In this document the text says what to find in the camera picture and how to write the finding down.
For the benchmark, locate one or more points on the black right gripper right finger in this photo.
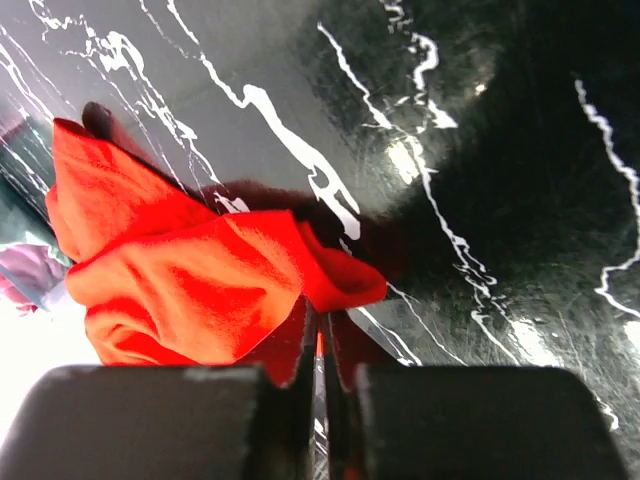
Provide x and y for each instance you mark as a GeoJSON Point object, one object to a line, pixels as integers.
{"type": "Point", "coordinates": [390, 421]}

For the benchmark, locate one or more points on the red t-shirt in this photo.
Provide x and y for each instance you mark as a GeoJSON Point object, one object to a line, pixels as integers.
{"type": "Point", "coordinates": [165, 280]}

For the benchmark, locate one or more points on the pink crumpled shirt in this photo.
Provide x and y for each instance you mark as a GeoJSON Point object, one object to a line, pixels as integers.
{"type": "Point", "coordinates": [28, 274]}

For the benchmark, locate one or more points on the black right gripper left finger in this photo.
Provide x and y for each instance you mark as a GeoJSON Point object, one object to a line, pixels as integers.
{"type": "Point", "coordinates": [251, 420]}

